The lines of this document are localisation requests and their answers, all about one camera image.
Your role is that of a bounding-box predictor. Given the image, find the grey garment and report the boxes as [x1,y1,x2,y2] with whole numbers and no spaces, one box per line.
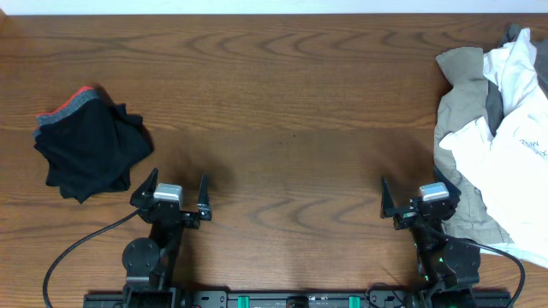
[485,24,547,136]

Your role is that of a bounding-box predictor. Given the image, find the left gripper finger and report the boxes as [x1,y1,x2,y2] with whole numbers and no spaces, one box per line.
[197,175,212,221]
[129,168,158,209]

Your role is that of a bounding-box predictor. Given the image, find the black folded garment stack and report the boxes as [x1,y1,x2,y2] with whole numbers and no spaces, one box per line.
[33,86,153,203]

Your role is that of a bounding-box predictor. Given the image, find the white printed t-shirt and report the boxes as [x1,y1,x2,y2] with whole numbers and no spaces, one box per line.
[439,28,547,267]

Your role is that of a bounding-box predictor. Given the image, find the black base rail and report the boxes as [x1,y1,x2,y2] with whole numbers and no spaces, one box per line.
[83,289,511,308]

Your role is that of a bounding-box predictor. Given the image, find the khaki beige garment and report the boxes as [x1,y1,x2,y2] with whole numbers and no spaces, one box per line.
[433,47,512,245]

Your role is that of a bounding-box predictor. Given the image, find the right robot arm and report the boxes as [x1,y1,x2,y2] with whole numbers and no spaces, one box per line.
[380,169,480,307]

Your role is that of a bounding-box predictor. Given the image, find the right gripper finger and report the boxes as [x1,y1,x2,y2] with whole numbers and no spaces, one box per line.
[433,165,462,201]
[380,177,395,219]

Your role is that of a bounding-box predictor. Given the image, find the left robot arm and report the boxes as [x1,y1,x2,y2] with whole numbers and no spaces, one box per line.
[122,169,212,307]

